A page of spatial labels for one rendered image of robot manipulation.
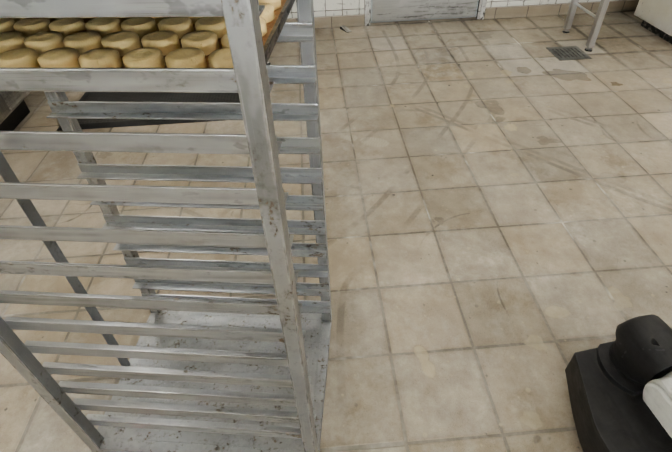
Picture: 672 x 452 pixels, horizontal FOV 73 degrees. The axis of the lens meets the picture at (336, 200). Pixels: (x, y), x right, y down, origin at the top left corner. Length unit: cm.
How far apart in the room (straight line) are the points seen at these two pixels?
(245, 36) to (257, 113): 9
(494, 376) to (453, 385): 15
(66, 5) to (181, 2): 13
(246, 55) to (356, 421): 129
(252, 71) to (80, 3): 20
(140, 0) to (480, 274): 169
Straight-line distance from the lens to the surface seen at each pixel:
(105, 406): 139
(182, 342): 166
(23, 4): 64
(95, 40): 75
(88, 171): 137
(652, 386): 153
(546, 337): 188
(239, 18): 51
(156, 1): 56
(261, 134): 56
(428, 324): 180
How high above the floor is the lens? 147
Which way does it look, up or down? 40 degrees down
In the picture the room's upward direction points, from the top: 2 degrees counter-clockwise
